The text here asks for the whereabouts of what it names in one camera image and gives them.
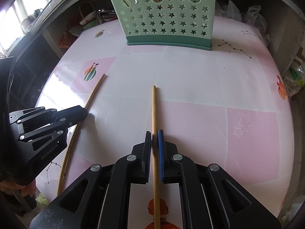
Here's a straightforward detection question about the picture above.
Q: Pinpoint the grey kitchen counter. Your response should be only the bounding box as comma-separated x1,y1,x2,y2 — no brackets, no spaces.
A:
0,0,108,61

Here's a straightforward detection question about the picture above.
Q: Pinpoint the person's left hand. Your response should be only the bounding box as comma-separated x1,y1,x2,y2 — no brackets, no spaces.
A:
0,179,36,197

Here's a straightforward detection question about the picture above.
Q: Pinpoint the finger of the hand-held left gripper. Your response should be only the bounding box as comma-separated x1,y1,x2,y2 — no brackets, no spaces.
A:
20,108,88,152
10,105,84,129

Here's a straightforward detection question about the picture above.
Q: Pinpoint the white mug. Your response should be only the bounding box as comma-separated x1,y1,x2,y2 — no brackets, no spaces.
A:
20,17,32,34

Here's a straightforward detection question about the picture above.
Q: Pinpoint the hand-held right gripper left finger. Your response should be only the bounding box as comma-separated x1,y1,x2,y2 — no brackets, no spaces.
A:
30,131,152,229

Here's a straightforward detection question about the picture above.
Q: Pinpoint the orange plastic bag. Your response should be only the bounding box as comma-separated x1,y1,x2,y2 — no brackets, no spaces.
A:
58,32,73,50

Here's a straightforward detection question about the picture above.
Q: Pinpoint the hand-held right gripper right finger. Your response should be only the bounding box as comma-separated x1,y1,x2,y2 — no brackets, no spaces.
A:
157,129,282,229

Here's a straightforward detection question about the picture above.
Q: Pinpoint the plastic bag of goods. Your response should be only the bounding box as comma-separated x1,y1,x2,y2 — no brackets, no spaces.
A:
282,61,305,99

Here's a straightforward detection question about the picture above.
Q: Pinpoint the white plastic bag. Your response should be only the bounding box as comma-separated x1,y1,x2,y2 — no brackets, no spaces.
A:
245,4,271,46
216,0,242,21

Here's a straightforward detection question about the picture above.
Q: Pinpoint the pink printed tablecloth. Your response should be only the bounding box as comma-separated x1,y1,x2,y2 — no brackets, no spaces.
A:
36,14,295,229

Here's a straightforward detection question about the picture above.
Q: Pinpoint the wooden chopstick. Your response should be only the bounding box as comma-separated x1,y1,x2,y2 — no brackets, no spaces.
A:
152,85,161,229

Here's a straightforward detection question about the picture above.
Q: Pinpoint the white patterned bowl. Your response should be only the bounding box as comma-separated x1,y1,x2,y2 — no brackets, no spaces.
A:
79,14,99,28

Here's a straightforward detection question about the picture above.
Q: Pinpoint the green star-cutout utensil holder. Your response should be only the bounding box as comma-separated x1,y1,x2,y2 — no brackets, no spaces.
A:
106,0,216,51

